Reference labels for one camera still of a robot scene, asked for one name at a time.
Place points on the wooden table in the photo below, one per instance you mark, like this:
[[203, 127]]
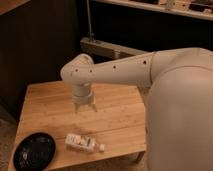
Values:
[[118, 122]]

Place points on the wooden shelf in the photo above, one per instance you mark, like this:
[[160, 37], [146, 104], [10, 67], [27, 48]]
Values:
[[168, 8]]

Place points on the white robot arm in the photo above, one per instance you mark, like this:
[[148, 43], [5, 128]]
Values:
[[178, 87]]

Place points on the long wooden beam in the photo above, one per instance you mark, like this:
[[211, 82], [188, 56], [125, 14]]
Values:
[[105, 49]]

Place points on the black ceramic bowl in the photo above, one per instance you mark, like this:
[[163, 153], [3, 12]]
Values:
[[34, 152]]

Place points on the metal pole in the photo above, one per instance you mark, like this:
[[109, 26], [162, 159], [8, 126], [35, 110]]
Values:
[[90, 31]]

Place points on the clear plastic bottle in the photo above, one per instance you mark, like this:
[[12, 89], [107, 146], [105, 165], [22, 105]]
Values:
[[84, 143]]

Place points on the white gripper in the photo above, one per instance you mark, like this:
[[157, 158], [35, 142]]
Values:
[[84, 100]]

